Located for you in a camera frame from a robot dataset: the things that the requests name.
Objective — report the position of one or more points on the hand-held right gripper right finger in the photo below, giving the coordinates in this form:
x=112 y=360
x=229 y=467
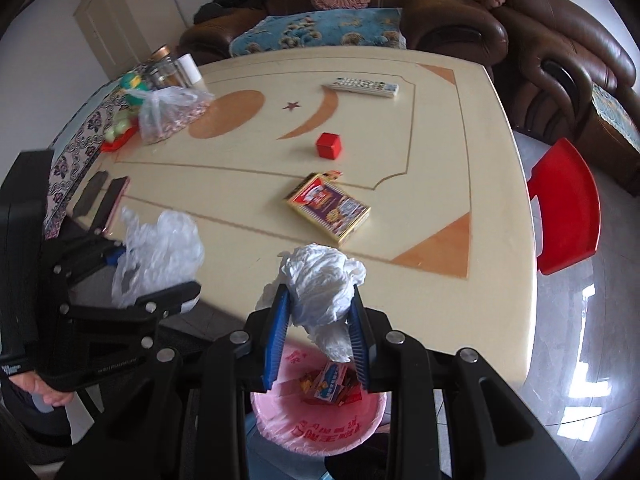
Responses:
x=359 y=345

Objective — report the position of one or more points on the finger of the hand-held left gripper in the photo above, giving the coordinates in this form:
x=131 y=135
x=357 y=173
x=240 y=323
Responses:
x=114 y=257
x=170 y=295

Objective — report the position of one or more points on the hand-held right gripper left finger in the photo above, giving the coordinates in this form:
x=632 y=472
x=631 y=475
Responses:
x=277 y=340

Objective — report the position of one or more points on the clear plastic bag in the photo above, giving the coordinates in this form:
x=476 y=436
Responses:
x=160 y=245

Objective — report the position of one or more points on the white tissue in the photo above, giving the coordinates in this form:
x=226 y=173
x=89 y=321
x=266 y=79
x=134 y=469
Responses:
x=320 y=280

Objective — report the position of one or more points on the pink-lined trash bin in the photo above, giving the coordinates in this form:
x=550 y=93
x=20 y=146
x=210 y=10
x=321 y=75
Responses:
x=320 y=435

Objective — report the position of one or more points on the person's left hand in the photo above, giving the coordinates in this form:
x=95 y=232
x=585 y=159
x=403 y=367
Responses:
x=42 y=392

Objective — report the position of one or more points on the pink-edged phone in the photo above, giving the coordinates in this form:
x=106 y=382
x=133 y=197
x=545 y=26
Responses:
x=112 y=200

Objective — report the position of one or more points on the black phone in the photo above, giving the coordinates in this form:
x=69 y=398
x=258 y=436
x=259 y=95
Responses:
x=90 y=192

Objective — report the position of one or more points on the black and white patterned cloth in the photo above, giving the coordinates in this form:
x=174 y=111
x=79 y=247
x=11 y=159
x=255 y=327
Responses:
x=75 y=155

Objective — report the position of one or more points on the red tray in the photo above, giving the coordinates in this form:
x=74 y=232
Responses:
x=112 y=146

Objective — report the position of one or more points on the green apple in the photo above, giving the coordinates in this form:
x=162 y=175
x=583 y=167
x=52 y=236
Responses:
x=109 y=135
x=119 y=127

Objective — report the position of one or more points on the red and yellow snack box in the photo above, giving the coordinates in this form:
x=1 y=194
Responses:
x=327 y=207

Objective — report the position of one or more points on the plastic bag of peanuts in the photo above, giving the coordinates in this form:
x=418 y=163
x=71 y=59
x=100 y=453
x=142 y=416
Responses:
x=165 y=117

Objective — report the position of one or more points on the green bottle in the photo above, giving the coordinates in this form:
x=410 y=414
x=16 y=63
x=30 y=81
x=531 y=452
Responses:
x=132 y=82

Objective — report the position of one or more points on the small glass jar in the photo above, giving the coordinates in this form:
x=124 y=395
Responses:
x=155 y=80

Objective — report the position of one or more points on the glass jar with copper lid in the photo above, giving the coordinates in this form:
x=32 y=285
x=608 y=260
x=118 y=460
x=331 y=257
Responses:
x=167 y=67

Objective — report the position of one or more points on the small red cube box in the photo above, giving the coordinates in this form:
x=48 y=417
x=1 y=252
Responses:
x=329 y=146

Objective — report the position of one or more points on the beige wooden table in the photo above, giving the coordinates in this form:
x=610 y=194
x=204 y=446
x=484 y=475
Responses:
x=440 y=160

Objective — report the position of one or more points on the white cup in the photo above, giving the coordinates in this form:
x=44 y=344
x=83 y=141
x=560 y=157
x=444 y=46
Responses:
x=190 y=70

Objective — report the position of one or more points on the red plastic chair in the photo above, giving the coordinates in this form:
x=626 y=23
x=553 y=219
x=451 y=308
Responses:
x=565 y=210

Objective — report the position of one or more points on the beige door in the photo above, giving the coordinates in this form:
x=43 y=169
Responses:
x=125 y=5

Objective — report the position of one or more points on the white remote control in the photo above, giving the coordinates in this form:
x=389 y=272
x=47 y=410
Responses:
x=365 y=86

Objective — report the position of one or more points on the blue floral blanket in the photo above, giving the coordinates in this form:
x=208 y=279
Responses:
x=320 y=27

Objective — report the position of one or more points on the brown leather sofa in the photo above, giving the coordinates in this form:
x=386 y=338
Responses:
x=450 y=25

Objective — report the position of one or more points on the teal seat cloth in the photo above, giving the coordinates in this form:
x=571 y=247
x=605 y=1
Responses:
x=620 y=115

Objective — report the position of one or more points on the brown leather armchair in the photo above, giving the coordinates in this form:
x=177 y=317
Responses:
x=560 y=25

